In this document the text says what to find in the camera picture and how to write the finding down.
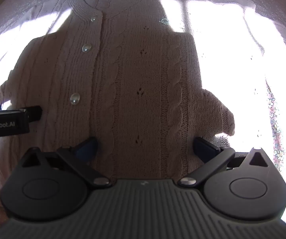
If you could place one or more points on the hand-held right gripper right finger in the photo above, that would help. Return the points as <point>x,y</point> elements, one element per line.
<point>202,149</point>

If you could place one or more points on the pink knitted cardigan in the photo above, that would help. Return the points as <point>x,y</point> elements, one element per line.
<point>138,79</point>

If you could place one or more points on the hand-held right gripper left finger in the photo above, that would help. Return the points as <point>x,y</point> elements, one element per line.
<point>88,149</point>

